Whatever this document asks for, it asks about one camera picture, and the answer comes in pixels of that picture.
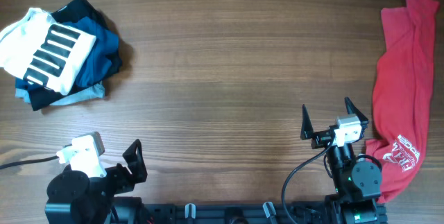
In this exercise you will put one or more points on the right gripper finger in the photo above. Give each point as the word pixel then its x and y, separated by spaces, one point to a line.
pixel 352 109
pixel 307 130

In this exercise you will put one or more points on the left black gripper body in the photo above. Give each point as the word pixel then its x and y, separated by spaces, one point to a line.
pixel 123 182

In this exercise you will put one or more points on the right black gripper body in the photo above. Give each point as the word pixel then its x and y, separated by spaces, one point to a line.
pixel 320 139

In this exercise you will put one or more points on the white t-shirt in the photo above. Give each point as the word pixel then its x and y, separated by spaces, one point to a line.
pixel 41 51

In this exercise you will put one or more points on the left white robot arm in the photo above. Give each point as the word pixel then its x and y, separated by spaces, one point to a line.
pixel 73 197

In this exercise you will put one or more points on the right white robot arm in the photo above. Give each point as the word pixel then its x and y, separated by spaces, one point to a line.
pixel 357 178

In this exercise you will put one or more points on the red t-shirt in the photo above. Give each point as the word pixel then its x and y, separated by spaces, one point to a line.
pixel 402 94

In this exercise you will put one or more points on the blue folded shirt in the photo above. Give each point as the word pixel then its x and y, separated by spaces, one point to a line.
pixel 56 56

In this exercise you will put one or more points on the black folded shirt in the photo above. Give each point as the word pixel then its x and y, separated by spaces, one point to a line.
pixel 76 9

